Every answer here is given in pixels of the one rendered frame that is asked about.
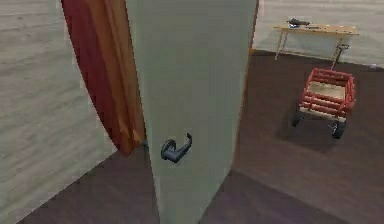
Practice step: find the red slatted toy wagon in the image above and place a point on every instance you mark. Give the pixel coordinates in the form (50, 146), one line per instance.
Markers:
(328, 96)

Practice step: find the grey-green room door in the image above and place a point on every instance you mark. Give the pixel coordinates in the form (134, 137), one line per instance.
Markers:
(190, 73)

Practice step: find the black object on table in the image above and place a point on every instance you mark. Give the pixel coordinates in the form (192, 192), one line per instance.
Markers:
(297, 22)

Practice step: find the red-orange curtain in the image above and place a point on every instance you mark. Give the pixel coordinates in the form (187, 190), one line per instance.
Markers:
(106, 66)

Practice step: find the light wooden table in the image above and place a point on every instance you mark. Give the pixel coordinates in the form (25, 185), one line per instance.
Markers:
(316, 30)

